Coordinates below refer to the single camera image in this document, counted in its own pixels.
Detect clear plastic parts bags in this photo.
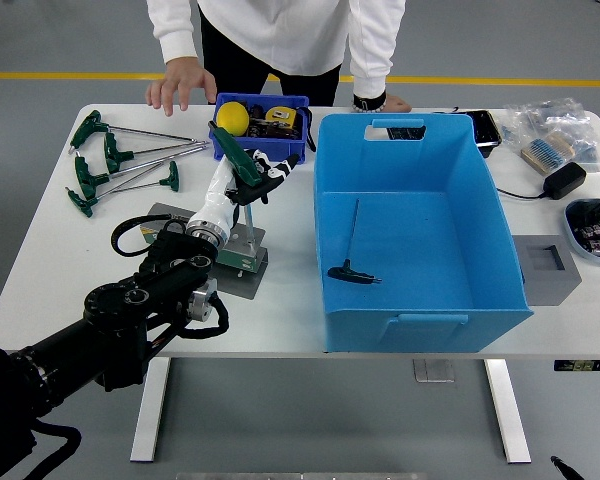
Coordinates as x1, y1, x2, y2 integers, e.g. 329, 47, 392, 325
499, 97, 600, 176

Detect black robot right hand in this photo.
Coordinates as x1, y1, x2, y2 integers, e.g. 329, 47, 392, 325
549, 454, 586, 480

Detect yellow ball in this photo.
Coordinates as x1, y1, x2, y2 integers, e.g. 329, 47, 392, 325
215, 101, 252, 137

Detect electronic components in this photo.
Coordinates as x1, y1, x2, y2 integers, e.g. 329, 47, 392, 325
572, 199, 600, 256

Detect person's right hand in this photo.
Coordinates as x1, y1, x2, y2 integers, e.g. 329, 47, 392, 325
145, 54, 217, 118

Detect black plastic cell tray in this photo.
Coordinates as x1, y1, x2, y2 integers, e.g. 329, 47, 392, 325
384, 109, 504, 160

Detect pale blue bowl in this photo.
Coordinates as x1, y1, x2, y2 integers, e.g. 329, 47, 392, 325
563, 198, 600, 261

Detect grey metal floor plate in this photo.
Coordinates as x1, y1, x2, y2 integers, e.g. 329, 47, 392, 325
412, 358, 455, 384

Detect black table control panel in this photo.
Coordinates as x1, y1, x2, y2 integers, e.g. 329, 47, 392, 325
553, 359, 600, 373

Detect person's left hand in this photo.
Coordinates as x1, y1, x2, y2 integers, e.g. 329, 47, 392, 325
382, 91, 414, 114

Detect yellow tape measure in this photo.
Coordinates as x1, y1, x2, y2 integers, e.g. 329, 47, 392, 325
265, 105, 301, 129

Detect green grey wrench holder stand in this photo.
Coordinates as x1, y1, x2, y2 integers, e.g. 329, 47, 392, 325
139, 202, 270, 301

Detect white bead bracelet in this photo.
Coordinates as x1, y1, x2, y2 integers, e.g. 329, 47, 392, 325
351, 95, 386, 115

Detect black wristwatch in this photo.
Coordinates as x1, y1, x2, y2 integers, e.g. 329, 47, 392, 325
352, 90, 386, 109

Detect white table leg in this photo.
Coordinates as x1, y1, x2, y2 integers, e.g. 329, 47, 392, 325
129, 357, 172, 464
482, 358, 533, 465

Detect large light blue folding box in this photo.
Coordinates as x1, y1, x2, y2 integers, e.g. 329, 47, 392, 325
313, 112, 535, 354

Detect black adapter cable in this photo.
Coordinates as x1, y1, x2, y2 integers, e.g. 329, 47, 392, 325
497, 187, 549, 200

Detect blue resistor tape bundle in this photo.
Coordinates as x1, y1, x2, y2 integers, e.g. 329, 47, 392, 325
519, 132, 576, 175

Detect black power adapter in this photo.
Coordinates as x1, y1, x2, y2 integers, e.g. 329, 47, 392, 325
542, 162, 588, 201

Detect grey block with square recess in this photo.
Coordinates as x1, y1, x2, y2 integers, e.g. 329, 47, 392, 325
512, 234, 583, 307

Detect small green T-handle hex wrench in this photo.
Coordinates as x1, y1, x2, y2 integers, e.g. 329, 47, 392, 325
327, 198, 384, 287
95, 159, 181, 196

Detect person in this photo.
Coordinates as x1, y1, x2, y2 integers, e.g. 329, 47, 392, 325
145, 0, 414, 119

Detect black cord loop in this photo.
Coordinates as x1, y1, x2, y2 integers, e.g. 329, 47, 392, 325
303, 107, 317, 153

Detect large green T-handle hex wrench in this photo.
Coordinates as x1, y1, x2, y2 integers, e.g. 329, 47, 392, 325
208, 119, 262, 251

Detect small dark blue bin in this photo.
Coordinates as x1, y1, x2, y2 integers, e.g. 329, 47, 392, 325
208, 92, 311, 165

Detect dark assorted small parts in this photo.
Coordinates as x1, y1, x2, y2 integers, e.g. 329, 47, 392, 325
248, 102, 305, 141

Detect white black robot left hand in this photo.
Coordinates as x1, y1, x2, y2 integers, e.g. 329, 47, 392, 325
187, 147, 301, 241

